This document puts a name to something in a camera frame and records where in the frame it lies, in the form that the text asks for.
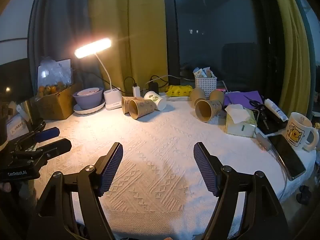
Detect white phone cable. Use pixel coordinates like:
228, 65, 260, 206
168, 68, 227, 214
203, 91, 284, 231
272, 149, 288, 198

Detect white paper cup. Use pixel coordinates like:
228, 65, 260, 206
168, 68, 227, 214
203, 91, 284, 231
143, 91, 167, 111

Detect dark monitor screen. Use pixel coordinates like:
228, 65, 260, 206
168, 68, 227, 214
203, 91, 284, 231
0, 58, 33, 101

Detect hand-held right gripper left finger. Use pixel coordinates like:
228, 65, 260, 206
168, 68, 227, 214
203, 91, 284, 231
36, 142, 124, 240

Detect purple rimmed white plate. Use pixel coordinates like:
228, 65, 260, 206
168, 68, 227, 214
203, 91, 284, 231
73, 99, 106, 116

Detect white textured tablecloth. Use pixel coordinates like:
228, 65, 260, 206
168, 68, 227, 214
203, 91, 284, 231
32, 99, 317, 240

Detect black window frame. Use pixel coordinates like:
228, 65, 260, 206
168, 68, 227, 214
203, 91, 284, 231
162, 0, 181, 86

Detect black cable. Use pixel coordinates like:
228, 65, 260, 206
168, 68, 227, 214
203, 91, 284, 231
124, 76, 137, 97

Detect white plastic basket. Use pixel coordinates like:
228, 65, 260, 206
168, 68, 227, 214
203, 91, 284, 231
194, 76, 217, 91

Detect bunch of keys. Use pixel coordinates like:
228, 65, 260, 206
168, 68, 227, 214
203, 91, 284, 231
252, 106, 270, 130

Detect green tissue pack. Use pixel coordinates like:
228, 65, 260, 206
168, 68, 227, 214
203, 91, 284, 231
225, 104, 258, 138

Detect yellow curtain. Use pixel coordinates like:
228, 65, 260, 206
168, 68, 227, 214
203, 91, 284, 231
268, 0, 316, 117
88, 0, 168, 96

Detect purple bowl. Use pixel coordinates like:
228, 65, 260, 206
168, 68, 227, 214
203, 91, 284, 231
73, 87, 104, 110

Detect bunch of small sachets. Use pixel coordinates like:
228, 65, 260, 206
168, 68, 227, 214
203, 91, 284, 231
193, 66, 217, 79

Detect shiny metal container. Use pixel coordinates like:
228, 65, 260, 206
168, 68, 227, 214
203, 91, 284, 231
16, 98, 42, 130

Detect brown paper cup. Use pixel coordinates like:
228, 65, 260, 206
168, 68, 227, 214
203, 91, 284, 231
121, 96, 136, 115
209, 90, 225, 105
189, 88, 206, 107
195, 99, 223, 123
128, 99, 157, 120

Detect yellow printed pouch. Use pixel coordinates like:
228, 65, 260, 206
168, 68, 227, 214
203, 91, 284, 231
166, 85, 194, 98

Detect white tube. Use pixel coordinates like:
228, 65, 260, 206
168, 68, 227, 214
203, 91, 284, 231
264, 98, 289, 121

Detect pink bowl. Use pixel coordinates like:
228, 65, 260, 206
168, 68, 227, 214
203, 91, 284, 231
77, 87, 100, 97

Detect grey adapter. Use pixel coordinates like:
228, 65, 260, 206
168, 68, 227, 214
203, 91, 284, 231
256, 133, 272, 152

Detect cream cartoon mug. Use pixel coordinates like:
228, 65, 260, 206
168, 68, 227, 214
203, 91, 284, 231
285, 112, 320, 153

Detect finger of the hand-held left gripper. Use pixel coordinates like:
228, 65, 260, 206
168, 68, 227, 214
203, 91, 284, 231
15, 127, 60, 146
12, 138, 72, 167

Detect black smartphone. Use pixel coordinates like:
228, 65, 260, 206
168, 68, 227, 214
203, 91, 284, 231
267, 134, 307, 181

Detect black pouch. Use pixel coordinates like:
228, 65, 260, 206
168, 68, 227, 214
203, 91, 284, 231
256, 109, 288, 135

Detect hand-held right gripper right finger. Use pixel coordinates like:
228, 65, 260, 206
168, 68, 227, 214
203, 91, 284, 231
193, 142, 290, 240

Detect cardboard box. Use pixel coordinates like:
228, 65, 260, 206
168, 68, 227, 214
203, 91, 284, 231
35, 83, 81, 120

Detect black scissors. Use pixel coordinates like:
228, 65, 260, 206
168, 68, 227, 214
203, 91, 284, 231
243, 95, 263, 108

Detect grey curtain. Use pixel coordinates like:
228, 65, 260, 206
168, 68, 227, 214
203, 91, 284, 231
27, 0, 106, 93

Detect pile of small orange fruits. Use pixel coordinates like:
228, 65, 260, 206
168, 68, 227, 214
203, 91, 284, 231
37, 84, 68, 97

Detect white desk lamp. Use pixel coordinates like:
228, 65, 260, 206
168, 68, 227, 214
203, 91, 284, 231
74, 38, 122, 110

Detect clear plastic bag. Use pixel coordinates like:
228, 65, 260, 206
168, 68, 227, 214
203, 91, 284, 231
37, 56, 73, 88

